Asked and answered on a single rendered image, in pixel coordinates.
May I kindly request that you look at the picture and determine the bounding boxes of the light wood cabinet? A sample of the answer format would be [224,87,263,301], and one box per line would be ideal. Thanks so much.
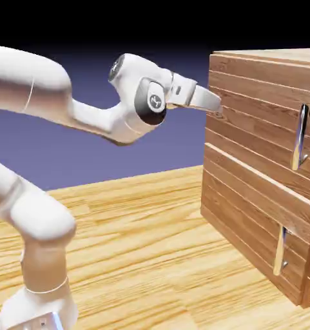
[200,48,310,309]

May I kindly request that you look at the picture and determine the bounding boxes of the silver metal door handle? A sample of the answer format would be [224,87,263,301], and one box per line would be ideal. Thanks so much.
[273,225,293,277]
[290,103,310,171]

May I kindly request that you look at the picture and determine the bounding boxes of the wooden cabinet door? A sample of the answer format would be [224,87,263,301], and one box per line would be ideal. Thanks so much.
[204,53,310,205]
[200,142,310,307]

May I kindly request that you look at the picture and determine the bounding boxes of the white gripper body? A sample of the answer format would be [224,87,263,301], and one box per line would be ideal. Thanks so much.
[186,84,222,113]

